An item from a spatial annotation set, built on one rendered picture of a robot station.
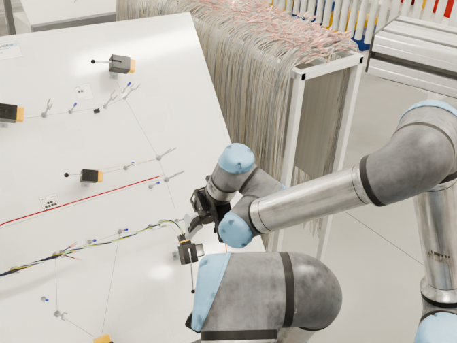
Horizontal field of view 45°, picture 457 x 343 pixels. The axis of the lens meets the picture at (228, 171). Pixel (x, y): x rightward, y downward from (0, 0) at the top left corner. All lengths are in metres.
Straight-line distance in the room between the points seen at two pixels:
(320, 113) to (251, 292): 1.74
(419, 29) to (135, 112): 1.22
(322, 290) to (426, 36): 0.40
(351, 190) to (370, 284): 2.32
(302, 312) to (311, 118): 1.76
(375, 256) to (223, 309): 2.72
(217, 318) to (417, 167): 0.42
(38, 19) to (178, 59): 2.52
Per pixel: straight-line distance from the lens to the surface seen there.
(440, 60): 0.61
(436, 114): 1.07
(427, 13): 3.92
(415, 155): 0.97
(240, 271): 0.83
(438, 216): 1.15
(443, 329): 1.20
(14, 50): 1.74
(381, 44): 0.62
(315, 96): 2.49
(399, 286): 3.35
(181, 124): 1.79
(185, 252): 1.63
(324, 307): 0.86
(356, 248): 3.52
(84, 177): 1.59
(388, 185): 0.97
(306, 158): 2.64
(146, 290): 1.69
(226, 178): 1.27
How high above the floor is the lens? 2.22
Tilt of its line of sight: 33 degrees down
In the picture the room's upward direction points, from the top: 4 degrees clockwise
